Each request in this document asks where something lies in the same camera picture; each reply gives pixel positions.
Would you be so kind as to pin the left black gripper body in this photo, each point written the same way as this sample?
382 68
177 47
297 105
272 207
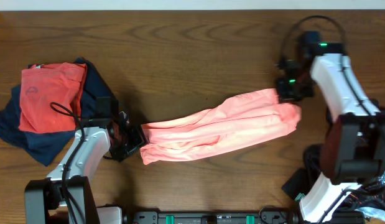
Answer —
129 140

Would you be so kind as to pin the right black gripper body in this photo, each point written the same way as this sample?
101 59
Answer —
293 87

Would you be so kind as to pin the pink printed t-shirt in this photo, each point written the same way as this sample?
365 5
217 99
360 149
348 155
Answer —
240 121

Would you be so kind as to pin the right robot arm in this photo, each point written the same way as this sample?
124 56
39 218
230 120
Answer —
329 68

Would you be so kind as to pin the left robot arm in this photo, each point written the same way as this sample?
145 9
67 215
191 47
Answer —
65 195

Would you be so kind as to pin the folded navy blue garment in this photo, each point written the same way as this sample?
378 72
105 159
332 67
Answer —
45 147

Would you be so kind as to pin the folded orange red shirt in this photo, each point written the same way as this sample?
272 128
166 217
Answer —
61 83

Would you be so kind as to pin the black patterned garment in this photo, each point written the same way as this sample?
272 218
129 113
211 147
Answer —
347 171

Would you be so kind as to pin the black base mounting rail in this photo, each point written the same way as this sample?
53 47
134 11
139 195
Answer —
264 216

